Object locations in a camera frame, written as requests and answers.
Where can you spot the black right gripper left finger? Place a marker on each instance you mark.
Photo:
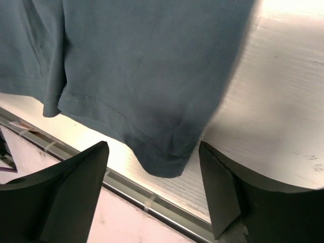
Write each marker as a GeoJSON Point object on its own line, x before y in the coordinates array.
{"type": "Point", "coordinates": [56, 204]}

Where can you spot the teal blue t shirt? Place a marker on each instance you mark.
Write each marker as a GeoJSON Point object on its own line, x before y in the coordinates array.
{"type": "Point", "coordinates": [147, 73]}

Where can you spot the aluminium front rail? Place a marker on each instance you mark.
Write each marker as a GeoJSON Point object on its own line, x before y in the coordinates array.
{"type": "Point", "coordinates": [177, 218]}

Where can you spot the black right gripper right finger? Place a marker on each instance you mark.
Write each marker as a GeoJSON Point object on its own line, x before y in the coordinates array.
{"type": "Point", "coordinates": [246, 206]}

